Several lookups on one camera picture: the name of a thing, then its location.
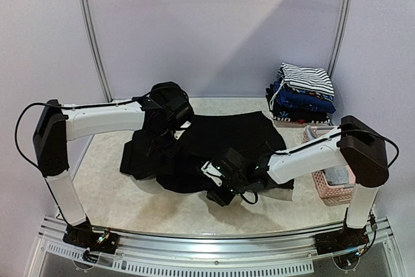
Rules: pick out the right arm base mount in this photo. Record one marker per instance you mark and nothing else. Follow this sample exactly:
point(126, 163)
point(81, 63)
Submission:
point(354, 240)

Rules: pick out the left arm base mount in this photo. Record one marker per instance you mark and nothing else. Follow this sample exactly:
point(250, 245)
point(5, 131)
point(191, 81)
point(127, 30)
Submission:
point(83, 236)

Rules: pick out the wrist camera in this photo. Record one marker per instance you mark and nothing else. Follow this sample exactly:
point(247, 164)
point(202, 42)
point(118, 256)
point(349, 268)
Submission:
point(209, 170)
point(178, 133)

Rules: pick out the aluminium corner post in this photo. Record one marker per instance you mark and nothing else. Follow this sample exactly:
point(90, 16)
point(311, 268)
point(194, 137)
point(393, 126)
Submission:
point(94, 48)
point(339, 36)

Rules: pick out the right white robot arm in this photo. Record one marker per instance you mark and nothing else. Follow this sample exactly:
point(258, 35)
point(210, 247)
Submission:
point(352, 144)

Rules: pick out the black white striped shirt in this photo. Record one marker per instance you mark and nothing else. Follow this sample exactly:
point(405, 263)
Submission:
point(307, 79)

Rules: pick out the dark blue folded garment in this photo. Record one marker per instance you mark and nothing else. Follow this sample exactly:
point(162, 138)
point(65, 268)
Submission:
point(288, 98)

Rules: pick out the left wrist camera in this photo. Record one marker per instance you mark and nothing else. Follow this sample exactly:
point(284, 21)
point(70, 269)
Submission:
point(178, 133)

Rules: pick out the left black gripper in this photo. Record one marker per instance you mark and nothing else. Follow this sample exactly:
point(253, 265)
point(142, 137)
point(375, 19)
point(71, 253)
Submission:
point(152, 138)

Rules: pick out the black printed folded garment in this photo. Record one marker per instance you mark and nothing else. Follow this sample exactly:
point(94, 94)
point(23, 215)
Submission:
point(281, 113)

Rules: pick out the aluminium front rail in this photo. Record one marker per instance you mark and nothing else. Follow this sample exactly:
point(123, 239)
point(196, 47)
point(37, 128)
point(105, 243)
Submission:
point(283, 254)

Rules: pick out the blue orange patterned shorts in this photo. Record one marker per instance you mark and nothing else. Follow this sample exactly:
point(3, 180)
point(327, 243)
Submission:
point(321, 96)

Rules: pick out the pink plastic laundry basket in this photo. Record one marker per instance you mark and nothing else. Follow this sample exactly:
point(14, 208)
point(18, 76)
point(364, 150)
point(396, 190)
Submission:
point(331, 195)

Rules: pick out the left aluminium corner post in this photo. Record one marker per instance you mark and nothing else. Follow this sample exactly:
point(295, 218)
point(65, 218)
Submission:
point(94, 48)

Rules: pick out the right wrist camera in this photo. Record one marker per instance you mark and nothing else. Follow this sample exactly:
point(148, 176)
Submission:
point(209, 170)

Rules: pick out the right aluminium corner post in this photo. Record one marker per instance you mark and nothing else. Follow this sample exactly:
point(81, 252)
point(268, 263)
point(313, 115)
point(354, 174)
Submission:
point(339, 36)

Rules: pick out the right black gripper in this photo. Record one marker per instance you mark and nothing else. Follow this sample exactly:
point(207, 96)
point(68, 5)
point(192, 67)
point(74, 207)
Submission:
point(218, 195)

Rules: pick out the grey garment in basket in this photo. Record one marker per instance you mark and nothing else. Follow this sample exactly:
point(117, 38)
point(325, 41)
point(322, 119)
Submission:
point(335, 176)

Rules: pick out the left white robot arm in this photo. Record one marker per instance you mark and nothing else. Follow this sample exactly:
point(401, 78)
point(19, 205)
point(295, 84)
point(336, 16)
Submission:
point(62, 123)

